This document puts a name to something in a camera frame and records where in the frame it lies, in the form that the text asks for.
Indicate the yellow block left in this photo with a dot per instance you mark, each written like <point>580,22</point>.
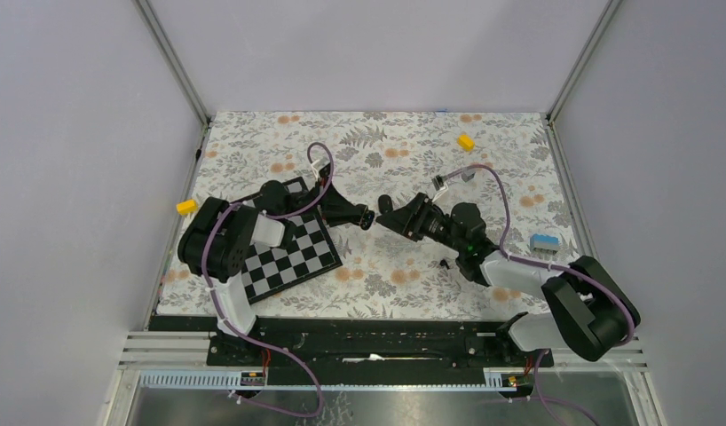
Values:
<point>187,207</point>

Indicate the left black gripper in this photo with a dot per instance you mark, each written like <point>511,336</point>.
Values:
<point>336,209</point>

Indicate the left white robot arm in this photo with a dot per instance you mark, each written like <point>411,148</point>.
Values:
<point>264,243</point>

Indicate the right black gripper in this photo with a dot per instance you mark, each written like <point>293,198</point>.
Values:
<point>401,219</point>

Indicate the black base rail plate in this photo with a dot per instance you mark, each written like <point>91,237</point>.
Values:
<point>372,351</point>

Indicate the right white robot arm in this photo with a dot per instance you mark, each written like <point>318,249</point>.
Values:
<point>588,313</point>

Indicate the black white checkerboard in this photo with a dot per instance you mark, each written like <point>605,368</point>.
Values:
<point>312,252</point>

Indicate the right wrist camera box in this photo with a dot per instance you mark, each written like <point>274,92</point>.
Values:
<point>440,183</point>

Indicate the yellow block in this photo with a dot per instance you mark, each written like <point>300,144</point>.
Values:
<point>466,142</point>
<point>187,207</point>

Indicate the floral patterned table mat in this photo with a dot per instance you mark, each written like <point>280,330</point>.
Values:
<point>384,275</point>

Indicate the yellow block far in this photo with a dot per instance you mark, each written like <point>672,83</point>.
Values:
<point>466,142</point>

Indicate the blue white eraser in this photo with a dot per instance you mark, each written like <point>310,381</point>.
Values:
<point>542,242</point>

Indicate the black earbud charging case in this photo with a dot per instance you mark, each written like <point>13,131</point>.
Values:
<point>366,220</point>

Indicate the small grey block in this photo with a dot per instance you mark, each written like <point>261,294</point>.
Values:
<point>468,174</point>

